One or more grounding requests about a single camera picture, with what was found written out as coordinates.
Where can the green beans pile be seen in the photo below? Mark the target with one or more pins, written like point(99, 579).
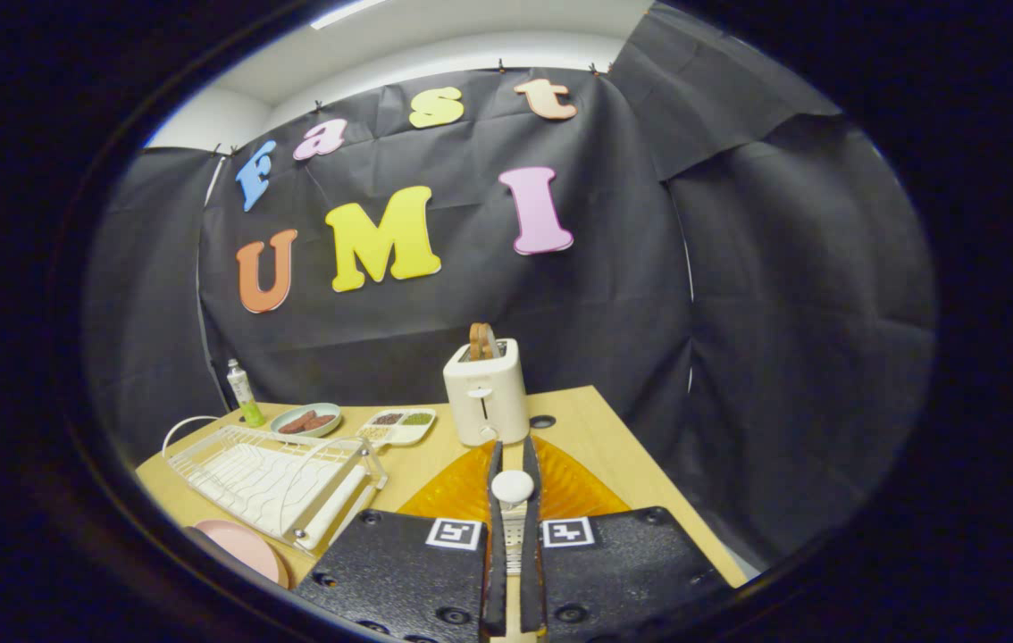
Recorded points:
point(418, 418)

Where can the white divided tray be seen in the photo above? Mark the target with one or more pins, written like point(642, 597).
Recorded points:
point(413, 436)

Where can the brown meat patty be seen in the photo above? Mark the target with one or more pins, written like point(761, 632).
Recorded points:
point(295, 423)
point(322, 421)

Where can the pale green plate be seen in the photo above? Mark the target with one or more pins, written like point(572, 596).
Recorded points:
point(332, 412)

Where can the dark red beans pile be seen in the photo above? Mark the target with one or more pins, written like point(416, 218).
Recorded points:
point(388, 418)

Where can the pink plate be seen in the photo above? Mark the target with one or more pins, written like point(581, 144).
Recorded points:
point(243, 545)

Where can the white ceiling light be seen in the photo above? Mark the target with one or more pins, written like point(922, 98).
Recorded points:
point(346, 12)

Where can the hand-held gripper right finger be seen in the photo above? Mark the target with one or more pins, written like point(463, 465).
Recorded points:
point(623, 572)

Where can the yellow soybeans pile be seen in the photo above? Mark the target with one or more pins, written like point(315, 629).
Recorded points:
point(375, 432)

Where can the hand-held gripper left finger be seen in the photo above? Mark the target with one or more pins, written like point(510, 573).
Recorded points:
point(408, 572)

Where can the clear bottle with green liquid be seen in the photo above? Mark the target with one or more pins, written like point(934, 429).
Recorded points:
point(243, 393)

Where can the black backdrop cloth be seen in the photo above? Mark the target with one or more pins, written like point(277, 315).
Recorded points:
point(783, 313)

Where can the white toaster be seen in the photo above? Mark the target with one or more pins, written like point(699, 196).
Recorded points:
point(484, 402)

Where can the black table grommet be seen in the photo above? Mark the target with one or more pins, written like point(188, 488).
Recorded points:
point(542, 421)

